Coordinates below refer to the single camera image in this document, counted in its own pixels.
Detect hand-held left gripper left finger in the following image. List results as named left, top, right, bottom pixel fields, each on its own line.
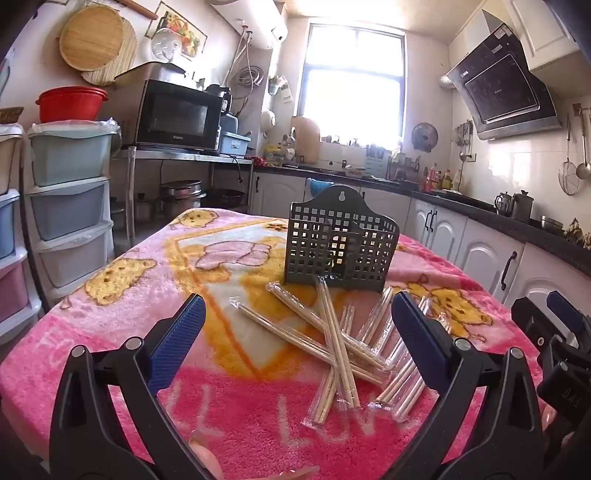
left=48, top=293, right=207, bottom=480

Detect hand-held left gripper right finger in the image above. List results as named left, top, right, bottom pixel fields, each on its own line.
left=385, top=291, right=548, bottom=480

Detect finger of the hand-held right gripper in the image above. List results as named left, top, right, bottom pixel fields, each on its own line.
left=547, top=291, right=591, bottom=352
left=512, top=296, right=561, bottom=365

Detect bundle of chopsticks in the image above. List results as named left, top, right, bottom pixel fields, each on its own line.
left=229, top=277, right=455, bottom=428

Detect grey-green plastic chopstick holder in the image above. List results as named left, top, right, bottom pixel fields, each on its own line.
left=284, top=185, right=400, bottom=292

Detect hanging metal kitchen utensils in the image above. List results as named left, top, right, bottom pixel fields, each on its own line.
left=454, top=119, right=475, bottom=162

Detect person's right hand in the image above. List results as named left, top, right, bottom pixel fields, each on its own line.
left=538, top=401, right=561, bottom=444

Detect person's left hand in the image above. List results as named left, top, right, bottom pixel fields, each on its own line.
left=189, top=430, right=320, bottom=480

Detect garlic bulbs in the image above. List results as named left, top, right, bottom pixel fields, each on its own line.
left=564, top=218, right=591, bottom=250

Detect black kitchen countertop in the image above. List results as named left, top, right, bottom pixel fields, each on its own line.
left=252, top=164, right=591, bottom=259

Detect white base cabinets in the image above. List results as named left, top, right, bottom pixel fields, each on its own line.
left=249, top=171, right=591, bottom=324

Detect pink printed bear blanket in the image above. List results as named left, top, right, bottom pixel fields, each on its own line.
left=0, top=208, right=550, bottom=480

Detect grey metal kettle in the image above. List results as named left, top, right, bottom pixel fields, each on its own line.
left=510, top=189, right=535, bottom=223

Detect small steel pot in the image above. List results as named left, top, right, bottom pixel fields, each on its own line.
left=135, top=193, right=157, bottom=222

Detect stacked steel pots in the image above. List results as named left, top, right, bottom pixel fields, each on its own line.
left=159, top=181, right=207, bottom=220

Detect black cooktop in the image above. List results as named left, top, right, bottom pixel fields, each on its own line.
left=429, top=188, right=495, bottom=206

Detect black wok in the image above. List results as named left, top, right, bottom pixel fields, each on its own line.
left=210, top=188, right=245, bottom=208

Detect row of condiment bottles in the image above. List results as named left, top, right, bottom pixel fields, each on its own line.
left=421, top=162, right=463, bottom=193

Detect pastel plastic drawer tower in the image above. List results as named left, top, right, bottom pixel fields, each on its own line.
left=27, top=121, right=122, bottom=303
left=0, top=124, right=42, bottom=344

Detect steel shelf rack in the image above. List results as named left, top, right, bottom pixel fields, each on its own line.
left=111, top=145, right=254, bottom=250

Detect light green knife block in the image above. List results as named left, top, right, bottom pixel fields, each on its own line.
left=366, top=145, right=389, bottom=175

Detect blue hanging bin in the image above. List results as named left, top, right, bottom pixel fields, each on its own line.
left=306, top=178, right=334, bottom=199

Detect blue plastic crate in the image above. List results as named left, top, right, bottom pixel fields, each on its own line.
left=219, top=131, right=252, bottom=156

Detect black microwave oven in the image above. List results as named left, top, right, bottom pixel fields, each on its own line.
left=134, top=79, right=223, bottom=152

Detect black range hood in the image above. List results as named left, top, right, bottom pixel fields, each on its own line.
left=445, top=9, right=561, bottom=141

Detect beige cutting board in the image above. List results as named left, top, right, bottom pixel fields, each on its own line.
left=290, top=116, right=321, bottom=163

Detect red plastic basin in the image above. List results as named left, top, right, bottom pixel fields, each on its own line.
left=36, top=87, right=109, bottom=124

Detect kitchen window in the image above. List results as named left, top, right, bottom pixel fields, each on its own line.
left=295, top=22, right=407, bottom=146

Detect grey metal container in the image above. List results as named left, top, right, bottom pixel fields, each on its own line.
left=115, top=62, right=186, bottom=90

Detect round woven straw mat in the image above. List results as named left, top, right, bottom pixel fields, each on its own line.
left=81, top=21, right=139, bottom=87

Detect white upper cabinet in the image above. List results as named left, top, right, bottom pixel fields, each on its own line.
left=448, top=0, right=585, bottom=72

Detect glass pot lid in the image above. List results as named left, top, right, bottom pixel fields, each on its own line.
left=151, top=28, right=185, bottom=63

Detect white water heater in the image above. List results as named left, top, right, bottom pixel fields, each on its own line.
left=205, top=0, right=289, bottom=49

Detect wooden rolling pin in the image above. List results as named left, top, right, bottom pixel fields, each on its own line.
left=115, top=0, right=158, bottom=21

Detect wire skimmer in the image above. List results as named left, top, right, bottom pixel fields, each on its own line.
left=558, top=113, right=581, bottom=195

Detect dark wire dish rack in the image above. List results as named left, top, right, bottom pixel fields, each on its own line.
left=387, top=154, right=422, bottom=182

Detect small round wall fan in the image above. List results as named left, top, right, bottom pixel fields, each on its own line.
left=411, top=122, right=439, bottom=153

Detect coiled grey hose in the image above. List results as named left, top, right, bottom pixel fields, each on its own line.
left=235, top=65, right=266, bottom=88

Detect fruit wall poster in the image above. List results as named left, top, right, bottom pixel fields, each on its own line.
left=144, top=1, right=208, bottom=62

